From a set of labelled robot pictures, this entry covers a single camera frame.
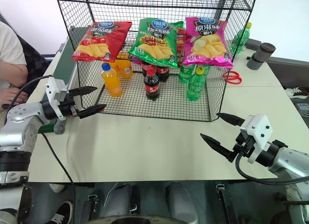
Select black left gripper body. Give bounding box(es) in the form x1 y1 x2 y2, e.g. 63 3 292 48
58 92 81 118

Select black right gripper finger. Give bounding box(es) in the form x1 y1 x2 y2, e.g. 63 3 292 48
200 133 234 162
216 112 246 127

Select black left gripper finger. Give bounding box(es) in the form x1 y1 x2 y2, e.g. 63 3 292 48
78 104 107 119
68 86 98 98

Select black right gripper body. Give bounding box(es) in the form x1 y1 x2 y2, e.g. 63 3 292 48
228 131 256 162

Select person's bare hand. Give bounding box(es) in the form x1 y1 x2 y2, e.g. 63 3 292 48
0 87 29 110

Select orange soda bottle blue cap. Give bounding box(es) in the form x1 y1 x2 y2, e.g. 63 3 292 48
101 63 123 98

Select green soda bottle yellow cap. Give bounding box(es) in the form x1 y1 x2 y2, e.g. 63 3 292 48
186 65 211 102
178 63 195 84
230 22 253 55

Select red potato chips bag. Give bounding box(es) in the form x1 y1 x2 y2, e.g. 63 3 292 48
71 21 133 63

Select dark patterned chair back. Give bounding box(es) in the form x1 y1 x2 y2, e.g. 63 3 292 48
14 34 50 91

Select cola bottle red cap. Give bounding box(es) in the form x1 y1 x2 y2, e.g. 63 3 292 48
140 60 155 77
143 67 161 102
156 65 170 83

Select grey rounded robot knee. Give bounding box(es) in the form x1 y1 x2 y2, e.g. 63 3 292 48
165 181 199 224
105 182 141 219

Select grey cylinder dark cap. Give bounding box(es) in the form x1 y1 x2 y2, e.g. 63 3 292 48
246 42 277 70

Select white laced sneaker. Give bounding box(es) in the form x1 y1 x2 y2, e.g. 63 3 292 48
285 87 308 99

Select white shoe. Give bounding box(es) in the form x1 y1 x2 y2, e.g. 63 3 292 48
49 182 66 194

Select magenta potato chips bag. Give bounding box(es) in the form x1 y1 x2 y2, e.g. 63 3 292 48
182 16 234 70

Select green potato chips bag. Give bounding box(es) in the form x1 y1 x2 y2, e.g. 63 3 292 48
128 17 180 69

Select person in white shirt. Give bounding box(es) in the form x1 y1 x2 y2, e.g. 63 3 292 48
0 20 28 86

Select red snack bag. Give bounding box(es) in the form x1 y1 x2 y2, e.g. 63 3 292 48
175 27 188 59

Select black white sneaker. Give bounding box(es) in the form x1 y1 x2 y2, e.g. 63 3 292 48
49 201 74 224

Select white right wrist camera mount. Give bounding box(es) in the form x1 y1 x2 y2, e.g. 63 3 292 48
239 114 274 165

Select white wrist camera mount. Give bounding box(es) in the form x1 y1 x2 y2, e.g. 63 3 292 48
239 114 274 165
45 76 69 120

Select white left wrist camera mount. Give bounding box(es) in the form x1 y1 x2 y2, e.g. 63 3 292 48
45 76 69 120

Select red handled scissors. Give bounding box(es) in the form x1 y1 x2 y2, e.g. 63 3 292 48
222 70 243 85

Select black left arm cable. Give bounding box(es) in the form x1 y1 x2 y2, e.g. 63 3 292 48
3 75 53 126

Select black power cable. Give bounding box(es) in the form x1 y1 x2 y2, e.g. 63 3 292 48
41 133 74 184

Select black table leg bracket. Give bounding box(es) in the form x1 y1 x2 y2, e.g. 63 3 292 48
215 183 239 224
83 194 99 222

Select black wire mesh rack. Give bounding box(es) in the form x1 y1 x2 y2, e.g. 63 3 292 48
54 0 258 123

